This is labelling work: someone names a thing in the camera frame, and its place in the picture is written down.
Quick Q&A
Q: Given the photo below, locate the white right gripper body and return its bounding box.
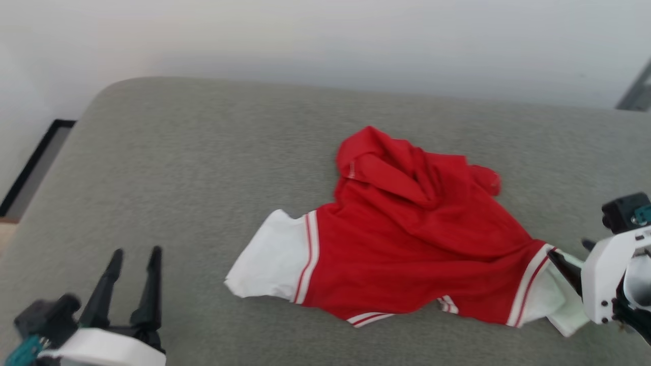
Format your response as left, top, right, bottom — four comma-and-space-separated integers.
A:
580, 227, 651, 347

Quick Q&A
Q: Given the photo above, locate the red and white shirt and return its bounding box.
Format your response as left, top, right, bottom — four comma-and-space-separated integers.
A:
224, 126, 591, 338

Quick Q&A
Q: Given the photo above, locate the grey fabric sofa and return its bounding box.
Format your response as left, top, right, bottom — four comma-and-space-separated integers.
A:
0, 76, 651, 366

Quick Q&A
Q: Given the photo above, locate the black framed grey panel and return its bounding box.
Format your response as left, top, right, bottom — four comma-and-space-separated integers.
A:
0, 119, 77, 220

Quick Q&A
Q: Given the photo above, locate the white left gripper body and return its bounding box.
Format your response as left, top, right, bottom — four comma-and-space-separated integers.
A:
38, 325, 167, 366

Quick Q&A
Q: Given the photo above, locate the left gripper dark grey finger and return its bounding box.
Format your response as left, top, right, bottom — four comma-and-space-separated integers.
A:
79, 248, 125, 329
130, 246, 163, 332

